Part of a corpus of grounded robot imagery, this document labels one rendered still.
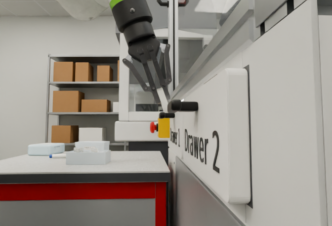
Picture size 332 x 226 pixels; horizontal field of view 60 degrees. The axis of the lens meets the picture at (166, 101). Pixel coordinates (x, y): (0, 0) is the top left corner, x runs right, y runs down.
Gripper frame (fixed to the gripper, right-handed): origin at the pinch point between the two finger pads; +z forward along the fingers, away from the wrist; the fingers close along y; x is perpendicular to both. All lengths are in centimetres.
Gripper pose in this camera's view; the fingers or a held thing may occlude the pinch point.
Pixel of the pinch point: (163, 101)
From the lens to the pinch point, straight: 71.8
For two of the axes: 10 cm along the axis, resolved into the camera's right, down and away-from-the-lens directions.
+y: -9.4, 3.3, -0.9
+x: 0.6, -0.9, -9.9
